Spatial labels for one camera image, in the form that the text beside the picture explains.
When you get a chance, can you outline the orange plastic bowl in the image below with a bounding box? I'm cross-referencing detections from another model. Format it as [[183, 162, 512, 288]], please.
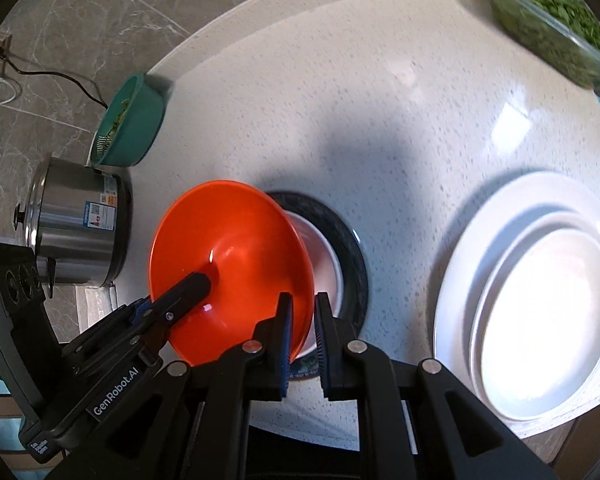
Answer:
[[148, 180, 314, 366]]

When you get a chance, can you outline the small white bowl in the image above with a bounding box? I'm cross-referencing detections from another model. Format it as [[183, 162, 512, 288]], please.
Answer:
[[285, 210, 346, 361]]

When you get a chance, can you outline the glass dish of greens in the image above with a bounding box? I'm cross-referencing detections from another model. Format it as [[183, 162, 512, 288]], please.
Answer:
[[490, 0, 600, 90]]

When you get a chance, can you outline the stainless steel cooker pot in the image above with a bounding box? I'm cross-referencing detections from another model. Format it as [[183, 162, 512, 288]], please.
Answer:
[[12, 155, 132, 287]]

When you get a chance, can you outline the black power cable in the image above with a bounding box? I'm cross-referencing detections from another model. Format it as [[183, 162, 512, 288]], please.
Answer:
[[0, 49, 110, 111]]

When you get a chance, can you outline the teal colander with greens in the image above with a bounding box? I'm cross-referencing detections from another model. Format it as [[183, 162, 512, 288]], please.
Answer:
[[90, 73, 166, 167]]

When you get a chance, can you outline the white shallow plate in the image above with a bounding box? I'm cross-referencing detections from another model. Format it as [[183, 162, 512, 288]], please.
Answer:
[[469, 210, 600, 420]]

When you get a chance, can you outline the large white plate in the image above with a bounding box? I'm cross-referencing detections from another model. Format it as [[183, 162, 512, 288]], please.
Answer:
[[434, 171, 600, 437]]

